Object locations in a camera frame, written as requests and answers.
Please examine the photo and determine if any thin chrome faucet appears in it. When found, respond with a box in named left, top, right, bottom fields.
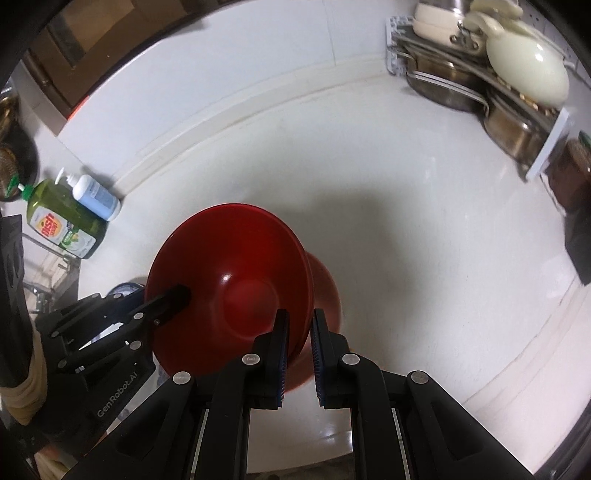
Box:
left=21, top=233, right=79, bottom=315

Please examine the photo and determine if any person's left hand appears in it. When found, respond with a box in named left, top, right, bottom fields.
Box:
left=0, top=344, right=49, bottom=426

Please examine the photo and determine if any cream ceramic teapot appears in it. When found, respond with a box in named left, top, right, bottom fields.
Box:
left=466, top=0, right=571, bottom=109

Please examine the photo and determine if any blue floral white plate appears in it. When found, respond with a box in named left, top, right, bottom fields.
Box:
left=107, top=281, right=147, bottom=303

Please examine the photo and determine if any brown glass jar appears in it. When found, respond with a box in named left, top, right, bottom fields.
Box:
left=549, top=131, right=591, bottom=213

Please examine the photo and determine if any small steel pot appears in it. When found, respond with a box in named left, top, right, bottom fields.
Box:
left=482, top=90, right=555, bottom=162

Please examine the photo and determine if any red and black bowl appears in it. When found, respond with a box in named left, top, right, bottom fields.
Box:
left=145, top=203, right=315, bottom=393

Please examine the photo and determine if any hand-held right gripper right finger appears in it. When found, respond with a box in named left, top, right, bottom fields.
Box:
left=310, top=308, right=536, bottom=480

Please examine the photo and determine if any black knife block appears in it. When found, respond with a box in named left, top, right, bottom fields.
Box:
left=564, top=210, right=591, bottom=287

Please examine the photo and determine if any white pot rack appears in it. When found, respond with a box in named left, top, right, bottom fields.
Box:
left=385, top=16, right=573, bottom=182

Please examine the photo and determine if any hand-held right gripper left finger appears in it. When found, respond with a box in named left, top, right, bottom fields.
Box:
left=60, top=308, right=291, bottom=480

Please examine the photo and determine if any pink bowl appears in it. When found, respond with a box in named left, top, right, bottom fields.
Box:
left=302, top=253, right=345, bottom=337

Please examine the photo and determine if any green dish soap bottle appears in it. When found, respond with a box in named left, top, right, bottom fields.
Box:
left=17, top=178, right=109, bottom=260

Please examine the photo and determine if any white pump bottle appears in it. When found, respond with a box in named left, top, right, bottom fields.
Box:
left=55, top=168, right=122, bottom=221

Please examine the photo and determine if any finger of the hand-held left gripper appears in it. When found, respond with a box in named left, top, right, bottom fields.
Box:
left=52, top=284, right=193, bottom=373
left=34, top=294, right=144, bottom=334

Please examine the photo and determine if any cream pot with glass lid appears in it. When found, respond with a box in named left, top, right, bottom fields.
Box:
left=412, top=0, right=485, bottom=47

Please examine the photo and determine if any dark brown window frame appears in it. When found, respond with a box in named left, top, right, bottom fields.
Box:
left=21, top=0, right=208, bottom=137

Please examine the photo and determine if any wide steel pot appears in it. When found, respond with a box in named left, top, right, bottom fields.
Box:
left=405, top=44, right=490, bottom=114

